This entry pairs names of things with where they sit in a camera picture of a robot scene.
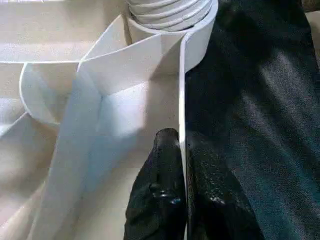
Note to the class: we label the white plastic table leg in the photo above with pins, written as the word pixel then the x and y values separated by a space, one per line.
pixel 172 15

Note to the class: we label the white plastic table top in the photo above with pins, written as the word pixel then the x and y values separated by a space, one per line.
pixel 50 100

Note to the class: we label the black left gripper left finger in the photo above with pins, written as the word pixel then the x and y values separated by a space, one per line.
pixel 160 195

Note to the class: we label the black table mat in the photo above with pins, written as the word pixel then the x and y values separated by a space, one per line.
pixel 250 100

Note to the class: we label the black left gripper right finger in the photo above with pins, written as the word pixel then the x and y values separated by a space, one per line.
pixel 215 200

